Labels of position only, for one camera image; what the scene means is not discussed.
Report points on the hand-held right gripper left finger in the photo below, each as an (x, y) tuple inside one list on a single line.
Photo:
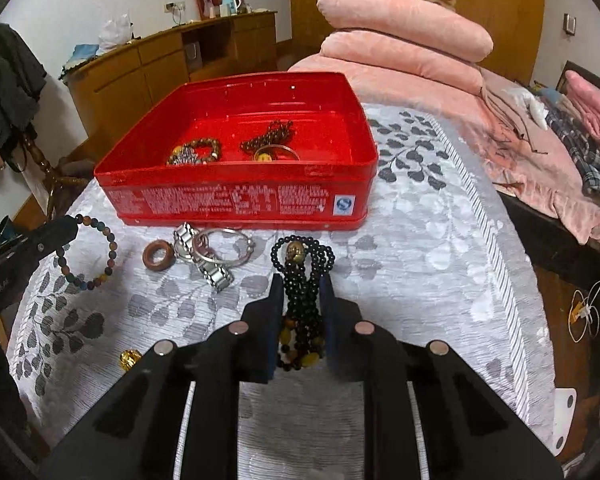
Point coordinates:
[(260, 330)]

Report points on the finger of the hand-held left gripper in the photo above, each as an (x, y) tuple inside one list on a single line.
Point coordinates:
[(45, 240)]

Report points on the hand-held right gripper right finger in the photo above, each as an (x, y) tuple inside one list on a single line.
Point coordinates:
[(340, 320)]

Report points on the red tin box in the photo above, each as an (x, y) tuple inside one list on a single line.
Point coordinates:
[(230, 200)]

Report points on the thin metal bangle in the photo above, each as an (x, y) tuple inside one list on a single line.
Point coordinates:
[(280, 152)]

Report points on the wooden coat rack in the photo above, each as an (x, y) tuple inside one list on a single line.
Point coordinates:
[(45, 170)]

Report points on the silver metal watch band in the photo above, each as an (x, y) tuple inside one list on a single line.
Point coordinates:
[(215, 275)]

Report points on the silver bangle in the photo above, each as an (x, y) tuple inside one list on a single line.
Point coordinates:
[(250, 246)]

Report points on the grey floral bedspread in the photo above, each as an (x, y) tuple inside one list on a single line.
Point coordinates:
[(430, 260)]

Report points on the gold bead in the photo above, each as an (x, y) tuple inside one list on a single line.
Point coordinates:
[(130, 358)]

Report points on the dark coats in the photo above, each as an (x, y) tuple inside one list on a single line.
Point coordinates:
[(10, 85)]

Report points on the blue cloth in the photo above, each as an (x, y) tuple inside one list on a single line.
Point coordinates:
[(77, 57)]

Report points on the white plastic bag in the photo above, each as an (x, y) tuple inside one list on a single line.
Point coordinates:
[(114, 32)]

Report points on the wooden desk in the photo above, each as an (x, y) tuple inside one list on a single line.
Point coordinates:
[(180, 60)]

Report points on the white plastic object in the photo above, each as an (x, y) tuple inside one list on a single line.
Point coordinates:
[(562, 410)]

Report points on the pink bed sheet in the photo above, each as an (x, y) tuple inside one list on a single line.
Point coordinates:
[(530, 160)]

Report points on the folded pink quilt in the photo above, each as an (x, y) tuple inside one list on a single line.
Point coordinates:
[(405, 67), (405, 25)]

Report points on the white cloth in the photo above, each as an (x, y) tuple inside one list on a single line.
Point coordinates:
[(532, 102)]

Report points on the plaid clothing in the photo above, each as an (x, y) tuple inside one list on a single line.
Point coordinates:
[(590, 160)]

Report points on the light blue electric kettle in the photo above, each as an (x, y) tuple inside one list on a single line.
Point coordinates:
[(232, 2)]

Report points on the folded pink blanket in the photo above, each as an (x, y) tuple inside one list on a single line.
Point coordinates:
[(595, 105)]

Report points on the dark wooden headboard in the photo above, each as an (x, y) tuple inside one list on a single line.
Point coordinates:
[(580, 72)]

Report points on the wooden wardrobe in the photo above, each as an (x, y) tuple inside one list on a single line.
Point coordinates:
[(500, 0)]

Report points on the wall power outlet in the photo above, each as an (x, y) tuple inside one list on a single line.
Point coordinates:
[(175, 6)]

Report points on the large red photo frame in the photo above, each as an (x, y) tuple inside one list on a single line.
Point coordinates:
[(203, 2)]

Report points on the wall switch panel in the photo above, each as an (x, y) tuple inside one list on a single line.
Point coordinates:
[(570, 22)]

